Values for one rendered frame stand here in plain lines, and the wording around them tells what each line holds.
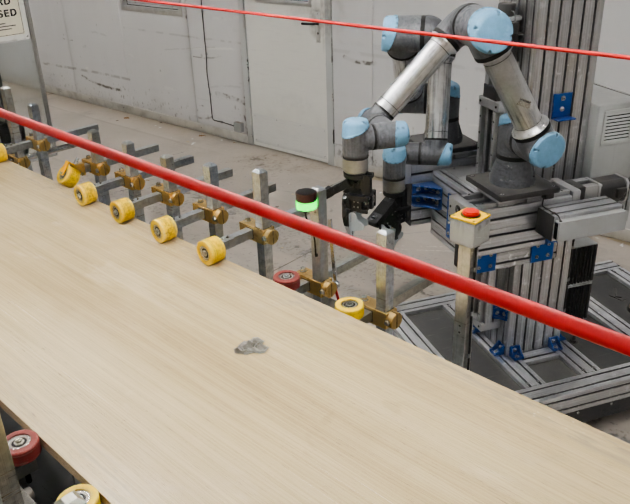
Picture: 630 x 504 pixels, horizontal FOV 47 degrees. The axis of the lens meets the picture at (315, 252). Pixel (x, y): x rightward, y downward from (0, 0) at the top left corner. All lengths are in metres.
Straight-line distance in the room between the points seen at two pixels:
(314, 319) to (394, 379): 0.33
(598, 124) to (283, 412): 1.64
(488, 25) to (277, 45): 3.93
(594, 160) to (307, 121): 3.40
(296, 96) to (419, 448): 4.58
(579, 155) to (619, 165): 0.16
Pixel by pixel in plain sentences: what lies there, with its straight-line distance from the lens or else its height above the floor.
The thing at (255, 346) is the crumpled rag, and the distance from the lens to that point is 1.84.
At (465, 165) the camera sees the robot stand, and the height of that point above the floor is 0.95.
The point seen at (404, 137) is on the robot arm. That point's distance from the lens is 2.12.
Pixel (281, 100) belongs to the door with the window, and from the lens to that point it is 6.02.
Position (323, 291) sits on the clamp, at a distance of 2.20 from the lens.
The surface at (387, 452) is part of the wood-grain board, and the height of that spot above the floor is 0.90.
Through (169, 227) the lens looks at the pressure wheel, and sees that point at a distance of 2.44.
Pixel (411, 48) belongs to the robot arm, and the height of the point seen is 1.45.
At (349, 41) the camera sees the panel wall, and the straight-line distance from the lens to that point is 5.44.
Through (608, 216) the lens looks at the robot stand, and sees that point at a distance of 2.58.
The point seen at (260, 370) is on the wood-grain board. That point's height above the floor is 0.90.
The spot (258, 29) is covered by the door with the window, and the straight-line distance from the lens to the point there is 6.06.
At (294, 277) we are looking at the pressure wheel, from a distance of 2.16.
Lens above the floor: 1.92
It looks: 26 degrees down
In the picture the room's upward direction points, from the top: 2 degrees counter-clockwise
